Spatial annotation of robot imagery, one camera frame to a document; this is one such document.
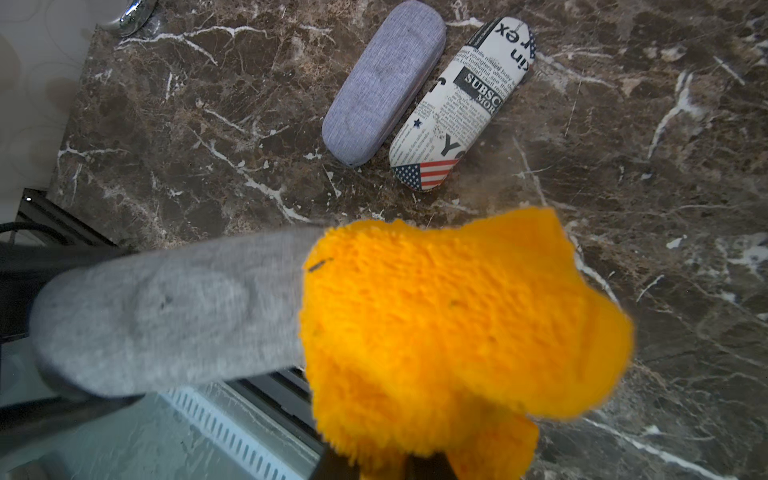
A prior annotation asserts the lavender eyeglass case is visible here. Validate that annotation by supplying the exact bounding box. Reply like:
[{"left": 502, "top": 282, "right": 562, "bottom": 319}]
[{"left": 321, "top": 1, "right": 446, "bottom": 168}]

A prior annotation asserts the grey eyeglass case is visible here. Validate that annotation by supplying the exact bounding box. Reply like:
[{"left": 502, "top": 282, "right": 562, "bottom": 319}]
[{"left": 31, "top": 226, "right": 324, "bottom": 398}]

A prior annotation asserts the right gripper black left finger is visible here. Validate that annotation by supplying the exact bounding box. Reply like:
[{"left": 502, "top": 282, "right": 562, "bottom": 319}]
[{"left": 309, "top": 447, "right": 360, "bottom": 480}]

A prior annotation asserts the orange cleaning cloth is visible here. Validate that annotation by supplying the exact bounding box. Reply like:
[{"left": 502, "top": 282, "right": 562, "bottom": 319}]
[{"left": 299, "top": 207, "right": 634, "bottom": 479}]

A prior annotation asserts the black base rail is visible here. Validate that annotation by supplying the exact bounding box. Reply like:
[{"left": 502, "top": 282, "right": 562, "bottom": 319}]
[{"left": 11, "top": 187, "right": 325, "bottom": 457}]

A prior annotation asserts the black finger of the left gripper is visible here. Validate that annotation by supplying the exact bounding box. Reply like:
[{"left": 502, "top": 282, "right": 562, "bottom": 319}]
[
  {"left": 1, "top": 395, "right": 144, "bottom": 456},
  {"left": 1, "top": 243, "right": 132, "bottom": 286}
]

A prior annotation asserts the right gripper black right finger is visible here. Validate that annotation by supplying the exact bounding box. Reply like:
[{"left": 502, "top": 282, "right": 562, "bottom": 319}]
[{"left": 405, "top": 453, "right": 457, "bottom": 480}]

